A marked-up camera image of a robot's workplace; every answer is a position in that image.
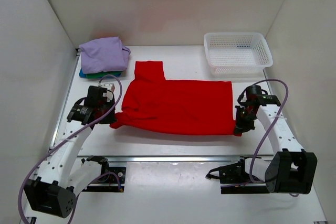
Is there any red t-shirt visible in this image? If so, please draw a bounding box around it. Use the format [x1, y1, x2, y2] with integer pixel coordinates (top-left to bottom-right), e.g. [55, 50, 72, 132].
[110, 61, 235, 135]

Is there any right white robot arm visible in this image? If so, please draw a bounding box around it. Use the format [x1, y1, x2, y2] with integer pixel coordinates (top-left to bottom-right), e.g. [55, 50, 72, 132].
[218, 83, 317, 196]

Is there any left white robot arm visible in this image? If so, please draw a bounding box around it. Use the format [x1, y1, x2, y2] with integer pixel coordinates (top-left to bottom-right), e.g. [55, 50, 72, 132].
[19, 84, 119, 218]

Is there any folded green t-shirt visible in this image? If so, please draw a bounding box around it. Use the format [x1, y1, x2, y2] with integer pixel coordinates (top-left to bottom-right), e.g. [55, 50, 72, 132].
[85, 71, 122, 79]

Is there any folded blue t-shirt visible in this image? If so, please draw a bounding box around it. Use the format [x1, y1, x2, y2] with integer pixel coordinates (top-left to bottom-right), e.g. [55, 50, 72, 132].
[79, 69, 87, 79]

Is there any white plastic basket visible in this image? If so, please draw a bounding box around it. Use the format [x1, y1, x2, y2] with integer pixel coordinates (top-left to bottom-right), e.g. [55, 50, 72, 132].
[204, 32, 273, 76]

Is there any folded lilac t-shirt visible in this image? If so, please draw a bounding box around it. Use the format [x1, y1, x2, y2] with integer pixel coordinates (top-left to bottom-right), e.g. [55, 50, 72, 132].
[79, 37, 131, 74]

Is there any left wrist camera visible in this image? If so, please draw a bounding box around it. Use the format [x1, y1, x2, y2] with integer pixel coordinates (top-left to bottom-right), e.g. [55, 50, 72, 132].
[98, 83, 115, 100]

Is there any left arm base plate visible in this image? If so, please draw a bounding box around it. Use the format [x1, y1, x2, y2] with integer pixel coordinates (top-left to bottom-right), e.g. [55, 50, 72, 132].
[83, 158, 127, 193]

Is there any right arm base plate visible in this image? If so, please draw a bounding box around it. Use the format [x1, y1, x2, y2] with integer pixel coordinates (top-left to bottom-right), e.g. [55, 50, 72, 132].
[205, 157, 269, 195]

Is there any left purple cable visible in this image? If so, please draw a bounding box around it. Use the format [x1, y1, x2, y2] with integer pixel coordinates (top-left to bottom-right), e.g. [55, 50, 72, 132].
[17, 74, 124, 223]

